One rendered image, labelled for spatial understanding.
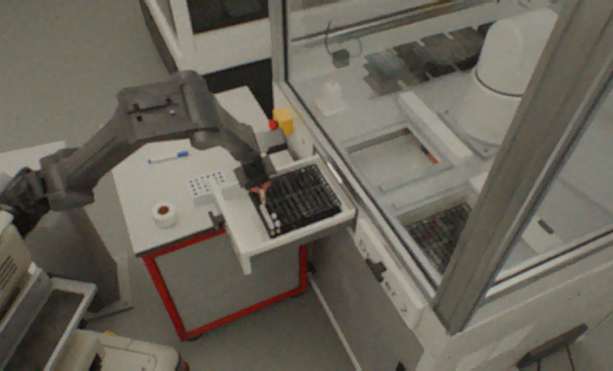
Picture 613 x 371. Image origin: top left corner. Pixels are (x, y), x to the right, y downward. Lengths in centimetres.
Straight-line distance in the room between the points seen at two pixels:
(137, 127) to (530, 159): 54
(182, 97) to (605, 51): 52
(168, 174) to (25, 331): 74
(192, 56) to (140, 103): 124
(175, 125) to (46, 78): 305
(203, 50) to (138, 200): 66
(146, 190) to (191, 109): 95
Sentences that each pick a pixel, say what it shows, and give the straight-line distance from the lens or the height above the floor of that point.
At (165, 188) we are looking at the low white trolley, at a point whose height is 76.
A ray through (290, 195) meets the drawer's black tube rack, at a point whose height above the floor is 90.
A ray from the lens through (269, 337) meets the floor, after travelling 212.
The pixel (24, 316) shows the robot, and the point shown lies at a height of 107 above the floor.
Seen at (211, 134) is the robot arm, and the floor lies 146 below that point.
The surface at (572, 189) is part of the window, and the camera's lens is 88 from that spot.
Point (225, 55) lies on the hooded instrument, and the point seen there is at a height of 87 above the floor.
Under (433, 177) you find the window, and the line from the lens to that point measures 95.
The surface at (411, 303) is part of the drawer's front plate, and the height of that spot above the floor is 91.
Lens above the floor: 193
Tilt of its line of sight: 49 degrees down
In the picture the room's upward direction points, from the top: straight up
